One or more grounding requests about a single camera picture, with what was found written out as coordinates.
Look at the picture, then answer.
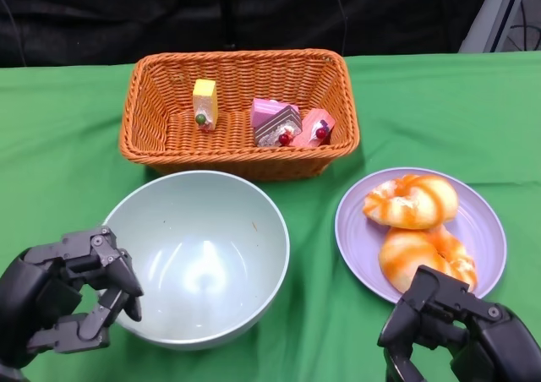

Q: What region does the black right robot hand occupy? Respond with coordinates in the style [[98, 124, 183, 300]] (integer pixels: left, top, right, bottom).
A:
[[377, 265, 541, 382]]

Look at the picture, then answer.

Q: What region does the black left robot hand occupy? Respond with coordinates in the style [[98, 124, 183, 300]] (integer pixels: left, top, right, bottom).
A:
[[0, 225, 144, 368]]

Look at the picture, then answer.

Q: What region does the ring-shaped orange striped bread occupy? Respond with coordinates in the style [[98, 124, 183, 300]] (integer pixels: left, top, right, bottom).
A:
[[378, 225, 478, 293]]

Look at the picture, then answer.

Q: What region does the croissant-shaped orange striped bread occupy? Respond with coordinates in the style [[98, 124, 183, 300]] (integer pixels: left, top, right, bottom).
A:
[[363, 173, 460, 231]]

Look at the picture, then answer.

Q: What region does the grey round bowl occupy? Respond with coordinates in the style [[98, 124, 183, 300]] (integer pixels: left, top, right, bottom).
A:
[[101, 170, 292, 352]]

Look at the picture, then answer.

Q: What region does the lavender round plate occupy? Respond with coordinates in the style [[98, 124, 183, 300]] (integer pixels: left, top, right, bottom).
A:
[[335, 166, 507, 307]]

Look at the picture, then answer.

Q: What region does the orange wicker basket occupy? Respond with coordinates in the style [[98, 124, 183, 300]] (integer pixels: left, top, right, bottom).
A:
[[118, 48, 361, 181]]

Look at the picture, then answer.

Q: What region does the yellow toy cake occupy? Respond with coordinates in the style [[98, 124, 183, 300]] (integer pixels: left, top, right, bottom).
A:
[[193, 79, 219, 133]]

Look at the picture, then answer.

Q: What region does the salmon toy cake with cherry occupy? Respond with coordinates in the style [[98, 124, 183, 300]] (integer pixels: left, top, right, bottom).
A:
[[291, 108, 337, 148]]

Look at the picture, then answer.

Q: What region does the chocolate brown toy cake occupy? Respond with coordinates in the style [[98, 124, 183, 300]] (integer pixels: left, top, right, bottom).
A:
[[253, 104, 303, 148]]

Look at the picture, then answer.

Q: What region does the magenta pink toy cake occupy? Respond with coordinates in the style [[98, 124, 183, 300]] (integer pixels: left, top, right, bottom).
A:
[[250, 97, 288, 128]]

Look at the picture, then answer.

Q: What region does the black backdrop cloth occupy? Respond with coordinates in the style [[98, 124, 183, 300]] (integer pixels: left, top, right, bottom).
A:
[[0, 0, 495, 68]]

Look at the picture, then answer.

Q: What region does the black pole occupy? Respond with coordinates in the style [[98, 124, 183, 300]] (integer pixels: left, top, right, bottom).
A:
[[221, 0, 238, 49]]

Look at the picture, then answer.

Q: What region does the aluminium frame post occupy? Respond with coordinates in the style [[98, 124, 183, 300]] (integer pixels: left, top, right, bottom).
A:
[[458, 0, 533, 53]]

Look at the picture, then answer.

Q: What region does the thin black hanging cable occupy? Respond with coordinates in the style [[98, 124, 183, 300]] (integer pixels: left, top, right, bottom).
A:
[[333, 0, 350, 57]]

